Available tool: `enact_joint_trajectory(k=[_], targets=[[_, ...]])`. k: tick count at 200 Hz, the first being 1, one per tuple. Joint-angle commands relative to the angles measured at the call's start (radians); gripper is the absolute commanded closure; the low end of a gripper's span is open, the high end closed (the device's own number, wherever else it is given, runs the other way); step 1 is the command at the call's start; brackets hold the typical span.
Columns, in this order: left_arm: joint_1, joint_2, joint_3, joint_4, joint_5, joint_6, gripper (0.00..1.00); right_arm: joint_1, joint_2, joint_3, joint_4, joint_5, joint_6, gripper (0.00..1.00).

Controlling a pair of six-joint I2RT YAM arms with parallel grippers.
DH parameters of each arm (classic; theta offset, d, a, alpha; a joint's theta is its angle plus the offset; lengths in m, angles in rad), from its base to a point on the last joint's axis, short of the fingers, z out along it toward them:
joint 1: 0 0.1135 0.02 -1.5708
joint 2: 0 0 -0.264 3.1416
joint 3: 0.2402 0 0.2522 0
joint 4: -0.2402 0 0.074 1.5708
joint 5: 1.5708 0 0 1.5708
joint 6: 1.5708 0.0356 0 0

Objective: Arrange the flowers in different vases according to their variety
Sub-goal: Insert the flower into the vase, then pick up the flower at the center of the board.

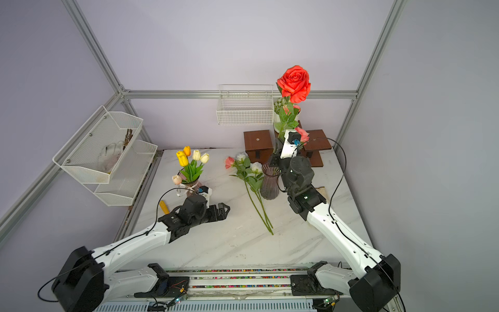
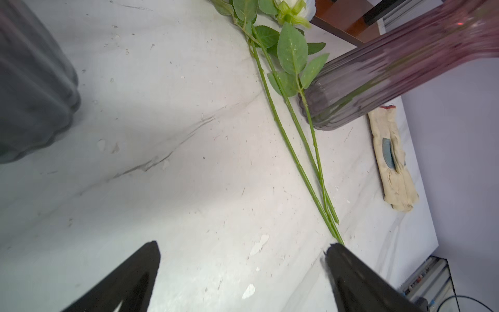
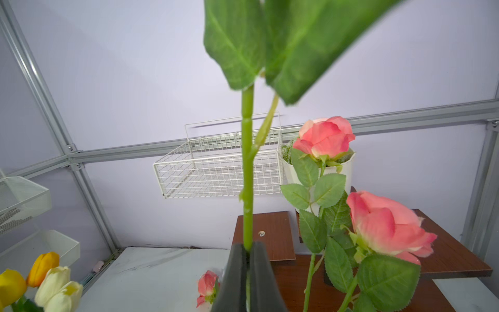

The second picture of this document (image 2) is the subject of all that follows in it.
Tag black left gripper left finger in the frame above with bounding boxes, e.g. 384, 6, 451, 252
65, 240, 161, 311

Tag beige glove with red trim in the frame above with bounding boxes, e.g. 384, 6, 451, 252
368, 105, 419, 213

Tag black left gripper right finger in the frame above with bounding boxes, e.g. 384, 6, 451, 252
325, 243, 421, 311

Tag brown wooden tiered stand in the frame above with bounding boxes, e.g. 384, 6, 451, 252
311, 0, 404, 46

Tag black cable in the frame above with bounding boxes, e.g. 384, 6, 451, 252
436, 295, 496, 312

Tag tall purple ribbed glass vase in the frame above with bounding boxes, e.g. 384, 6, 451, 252
298, 0, 498, 131

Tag white rose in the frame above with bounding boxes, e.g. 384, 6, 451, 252
251, 0, 340, 225
210, 0, 345, 246

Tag wide purple glass vase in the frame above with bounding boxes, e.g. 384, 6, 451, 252
1, 1, 81, 164

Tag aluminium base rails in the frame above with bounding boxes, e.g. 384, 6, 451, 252
398, 256, 456, 311

